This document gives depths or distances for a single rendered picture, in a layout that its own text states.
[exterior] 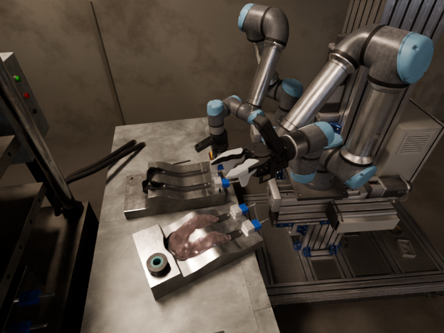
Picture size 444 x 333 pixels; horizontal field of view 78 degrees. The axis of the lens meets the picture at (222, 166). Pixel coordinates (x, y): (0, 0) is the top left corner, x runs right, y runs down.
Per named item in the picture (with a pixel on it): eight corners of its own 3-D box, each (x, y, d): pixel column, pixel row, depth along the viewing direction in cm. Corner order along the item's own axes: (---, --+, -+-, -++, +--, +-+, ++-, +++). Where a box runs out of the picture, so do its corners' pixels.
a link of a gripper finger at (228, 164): (213, 179, 71) (246, 172, 72) (211, 160, 68) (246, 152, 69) (210, 172, 73) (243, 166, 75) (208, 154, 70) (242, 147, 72)
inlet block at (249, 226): (264, 219, 132) (265, 211, 129) (271, 226, 129) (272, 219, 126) (241, 229, 128) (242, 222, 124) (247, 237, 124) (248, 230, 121)
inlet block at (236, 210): (252, 203, 140) (253, 196, 136) (258, 210, 136) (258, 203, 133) (230, 213, 135) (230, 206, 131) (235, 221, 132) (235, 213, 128)
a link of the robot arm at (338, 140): (320, 149, 123) (327, 123, 114) (343, 166, 114) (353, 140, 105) (299, 158, 118) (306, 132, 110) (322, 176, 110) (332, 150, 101)
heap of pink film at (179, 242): (215, 213, 131) (215, 203, 126) (234, 242, 119) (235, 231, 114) (164, 235, 122) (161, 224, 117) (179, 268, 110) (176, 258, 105)
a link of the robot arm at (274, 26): (304, 16, 114) (263, 127, 131) (281, 12, 120) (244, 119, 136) (293, 6, 105) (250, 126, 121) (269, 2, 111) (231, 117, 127)
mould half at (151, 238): (233, 207, 141) (233, 193, 134) (261, 246, 124) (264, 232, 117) (137, 248, 123) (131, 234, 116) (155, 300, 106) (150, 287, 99)
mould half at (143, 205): (216, 172, 162) (216, 153, 153) (225, 204, 143) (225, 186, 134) (129, 183, 155) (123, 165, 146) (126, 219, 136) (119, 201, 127)
